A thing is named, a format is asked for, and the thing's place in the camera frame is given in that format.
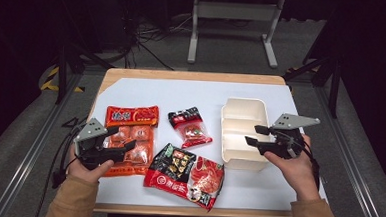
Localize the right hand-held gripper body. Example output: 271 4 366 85
258 111 322 162

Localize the person's left hand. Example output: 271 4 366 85
66 145 116 185

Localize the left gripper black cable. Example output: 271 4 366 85
40 115 88 192

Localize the white divided plastic container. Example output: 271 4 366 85
217 96 277 173

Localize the black metal stand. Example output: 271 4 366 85
280 51 344 120
51 39 116 108

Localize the white paper sheet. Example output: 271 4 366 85
87 74 334 217

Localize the tangle of black floor cables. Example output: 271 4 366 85
114 3 195 73

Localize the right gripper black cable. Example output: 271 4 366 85
295 135 324 193

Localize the large red black packet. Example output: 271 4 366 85
142 141 228 213

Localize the orange multi-pack seasoning packet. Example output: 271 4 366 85
100 102 161 182

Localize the person's right hand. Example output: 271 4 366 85
260 131 325 203

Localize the grey metal table frame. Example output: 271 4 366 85
186 0 286 70

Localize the yellow black hazard tape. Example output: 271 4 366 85
39 64 86 94

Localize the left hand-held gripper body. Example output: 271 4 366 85
72 116 129 173

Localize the small red black packet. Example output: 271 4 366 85
165 104 216 152

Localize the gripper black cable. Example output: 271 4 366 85
295 135 324 193
40 115 88 192

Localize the aluminium floor rail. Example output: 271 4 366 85
0 67 85 217
307 84 386 217

